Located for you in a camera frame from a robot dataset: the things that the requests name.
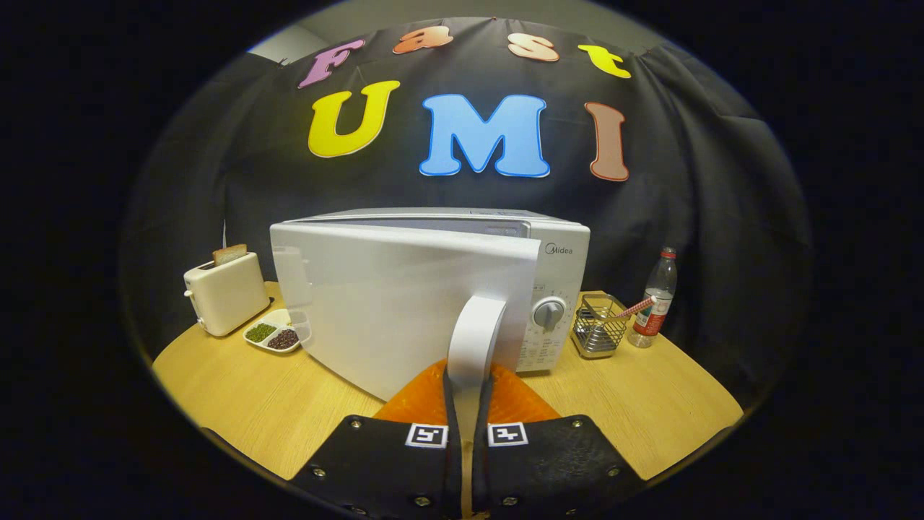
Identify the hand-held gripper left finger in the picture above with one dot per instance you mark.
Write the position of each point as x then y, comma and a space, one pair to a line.
453, 477

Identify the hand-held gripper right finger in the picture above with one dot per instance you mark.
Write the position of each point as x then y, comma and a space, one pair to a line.
482, 469

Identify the white microwave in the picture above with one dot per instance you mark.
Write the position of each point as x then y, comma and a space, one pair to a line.
397, 303

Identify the divided dish of beans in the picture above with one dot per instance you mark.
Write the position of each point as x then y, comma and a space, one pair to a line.
283, 339

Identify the red striped straw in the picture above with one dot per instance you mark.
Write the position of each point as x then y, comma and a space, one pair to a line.
639, 306

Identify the clear bottle with red label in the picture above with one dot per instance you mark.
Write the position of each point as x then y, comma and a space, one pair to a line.
653, 318

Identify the cream toaster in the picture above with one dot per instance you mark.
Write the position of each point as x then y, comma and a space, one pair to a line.
227, 296

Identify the brown toast slice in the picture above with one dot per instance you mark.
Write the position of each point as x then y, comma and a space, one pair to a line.
229, 254

